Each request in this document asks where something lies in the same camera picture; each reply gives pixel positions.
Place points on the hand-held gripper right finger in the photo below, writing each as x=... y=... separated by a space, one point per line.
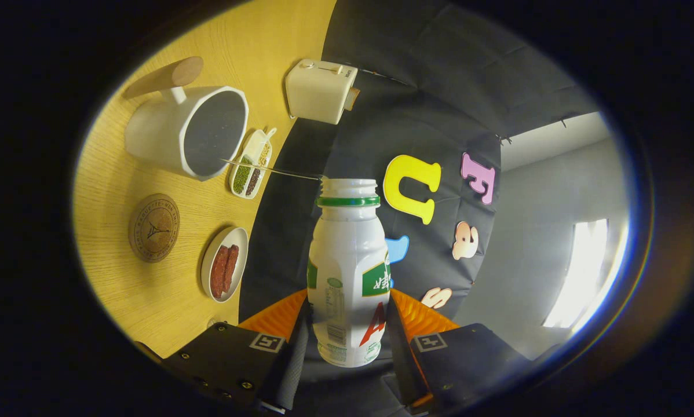
x=398 y=365

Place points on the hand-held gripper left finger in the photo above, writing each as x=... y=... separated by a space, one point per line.
x=295 y=365

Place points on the white juice bottle green label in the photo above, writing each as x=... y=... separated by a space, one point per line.
x=347 y=260

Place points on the round cork coaster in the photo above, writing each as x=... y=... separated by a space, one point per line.
x=154 y=228

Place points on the red sausage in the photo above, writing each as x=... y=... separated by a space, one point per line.
x=232 y=266
x=219 y=272

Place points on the white round plate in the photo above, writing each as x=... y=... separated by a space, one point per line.
x=240 y=243

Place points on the white divided bean dish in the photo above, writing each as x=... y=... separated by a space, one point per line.
x=251 y=150

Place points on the wooden table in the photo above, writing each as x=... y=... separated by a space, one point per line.
x=109 y=194

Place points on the bread slice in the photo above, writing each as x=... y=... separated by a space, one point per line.
x=353 y=99

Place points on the cream toaster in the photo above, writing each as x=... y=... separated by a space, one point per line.
x=318 y=92

